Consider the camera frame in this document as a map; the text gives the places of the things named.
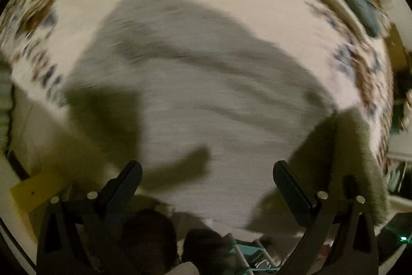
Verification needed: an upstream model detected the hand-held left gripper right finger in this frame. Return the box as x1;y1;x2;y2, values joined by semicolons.
272;160;380;275

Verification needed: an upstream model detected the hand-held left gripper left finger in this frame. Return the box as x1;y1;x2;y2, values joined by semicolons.
36;160;143;275

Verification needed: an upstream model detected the grey towel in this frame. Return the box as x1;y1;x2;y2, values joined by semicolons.
63;0;391;230

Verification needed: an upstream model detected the dark shoe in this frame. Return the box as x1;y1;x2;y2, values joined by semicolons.
182;229;230;272
122;210;179;275

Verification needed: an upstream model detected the teal and white rack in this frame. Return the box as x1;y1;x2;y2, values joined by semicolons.
225;232;292;275

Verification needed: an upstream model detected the yellow board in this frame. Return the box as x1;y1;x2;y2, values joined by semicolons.
10;170;70;214

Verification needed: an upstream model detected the brown wooden furniture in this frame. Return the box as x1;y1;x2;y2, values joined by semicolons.
386;23;412;134

